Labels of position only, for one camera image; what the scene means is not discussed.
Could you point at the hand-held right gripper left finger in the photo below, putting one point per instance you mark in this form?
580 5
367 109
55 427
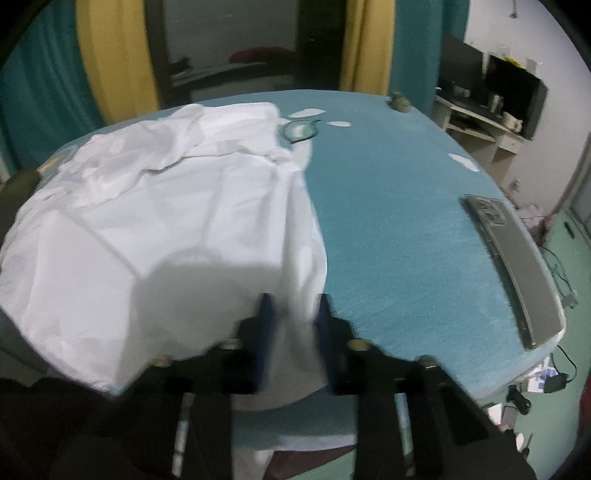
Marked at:
268 341

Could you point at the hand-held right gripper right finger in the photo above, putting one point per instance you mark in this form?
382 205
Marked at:
325 337

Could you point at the white shirt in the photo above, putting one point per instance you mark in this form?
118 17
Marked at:
184 221

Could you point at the teal printed blanket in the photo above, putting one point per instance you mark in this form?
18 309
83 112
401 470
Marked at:
392 207

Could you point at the small olive object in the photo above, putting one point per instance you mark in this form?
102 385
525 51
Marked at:
400 102

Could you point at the white desk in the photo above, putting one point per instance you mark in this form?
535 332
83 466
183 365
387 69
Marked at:
475 127

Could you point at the white mug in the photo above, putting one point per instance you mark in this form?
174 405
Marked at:
511 122

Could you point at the red cushion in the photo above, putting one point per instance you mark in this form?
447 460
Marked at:
258 54

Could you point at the olive cushion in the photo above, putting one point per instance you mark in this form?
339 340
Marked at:
18 189

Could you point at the yellow curtain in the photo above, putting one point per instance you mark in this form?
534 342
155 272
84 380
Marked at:
115 55
367 46

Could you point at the dark glass window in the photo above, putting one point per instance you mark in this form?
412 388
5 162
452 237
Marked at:
231 41

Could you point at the black monitor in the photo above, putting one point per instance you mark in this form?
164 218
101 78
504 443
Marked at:
515 99
461 64

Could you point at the teal curtain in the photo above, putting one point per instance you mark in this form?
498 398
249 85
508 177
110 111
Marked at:
420 46
41 92

